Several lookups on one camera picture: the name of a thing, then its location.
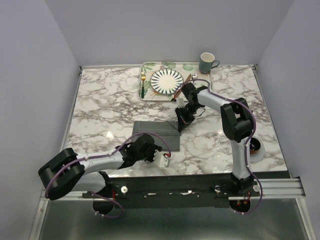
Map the grey cloth napkin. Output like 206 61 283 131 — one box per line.
132 121 181 152

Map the small white saucer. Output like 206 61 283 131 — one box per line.
249 142 265 163

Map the bronze knife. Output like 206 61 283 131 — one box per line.
173 73 192 100

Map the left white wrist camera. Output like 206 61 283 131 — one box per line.
154 152 170 168

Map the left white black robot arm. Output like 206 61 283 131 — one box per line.
38 132 168 200

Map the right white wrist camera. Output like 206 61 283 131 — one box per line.
176 97 185 108

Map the teal ceramic mug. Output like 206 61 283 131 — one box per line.
198 52 220 74

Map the aluminium frame rail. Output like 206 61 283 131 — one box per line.
39 177 306 201

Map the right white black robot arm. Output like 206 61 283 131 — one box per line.
175 82 256 196

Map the gold green-handled fork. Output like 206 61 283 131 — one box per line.
141 71 146 99

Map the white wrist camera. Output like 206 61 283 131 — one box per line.
154 152 170 168
176 97 185 108

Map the orange black object on saucer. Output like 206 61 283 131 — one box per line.
249 137 261 156

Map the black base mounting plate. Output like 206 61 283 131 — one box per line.
82 172 261 210

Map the striped white plate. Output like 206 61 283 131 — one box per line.
150 68 184 95

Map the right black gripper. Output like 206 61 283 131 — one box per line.
175 102 202 132

